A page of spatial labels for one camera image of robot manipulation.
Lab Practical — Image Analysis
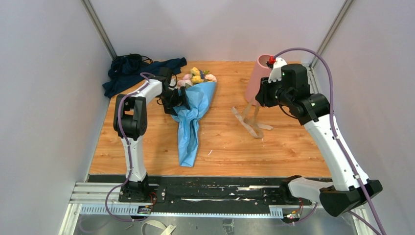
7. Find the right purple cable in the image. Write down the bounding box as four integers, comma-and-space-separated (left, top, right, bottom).
274, 47, 387, 235

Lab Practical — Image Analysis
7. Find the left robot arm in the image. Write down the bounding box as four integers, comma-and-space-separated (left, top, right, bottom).
113, 67, 190, 203

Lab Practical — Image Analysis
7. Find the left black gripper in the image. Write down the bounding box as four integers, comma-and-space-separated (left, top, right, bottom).
159, 87, 189, 117

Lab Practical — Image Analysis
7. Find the aluminium rail frame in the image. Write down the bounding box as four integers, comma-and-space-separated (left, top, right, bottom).
59, 175, 371, 235

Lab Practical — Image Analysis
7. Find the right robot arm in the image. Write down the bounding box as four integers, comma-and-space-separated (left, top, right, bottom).
255, 61, 383, 217

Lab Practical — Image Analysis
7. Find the pink cylindrical vase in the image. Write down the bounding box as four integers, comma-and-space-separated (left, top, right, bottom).
245, 54, 273, 106

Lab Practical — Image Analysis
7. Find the dark navy cloth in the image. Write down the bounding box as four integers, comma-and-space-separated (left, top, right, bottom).
102, 54, 187, 98

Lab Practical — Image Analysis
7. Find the blue wrapping paper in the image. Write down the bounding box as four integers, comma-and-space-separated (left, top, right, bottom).
172, 82, 217, 167

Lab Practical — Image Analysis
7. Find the tan ribbon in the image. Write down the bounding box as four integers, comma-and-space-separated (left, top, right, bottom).
231, 98, 273, 139

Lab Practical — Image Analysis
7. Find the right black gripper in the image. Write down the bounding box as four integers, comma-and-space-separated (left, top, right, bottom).
255, 74, 293, 107

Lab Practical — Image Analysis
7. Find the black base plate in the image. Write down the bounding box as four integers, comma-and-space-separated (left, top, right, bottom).
118, 176, 313, 215

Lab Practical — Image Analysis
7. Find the flower bouquet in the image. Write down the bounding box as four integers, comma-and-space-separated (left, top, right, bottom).
176, 67, 217, 88

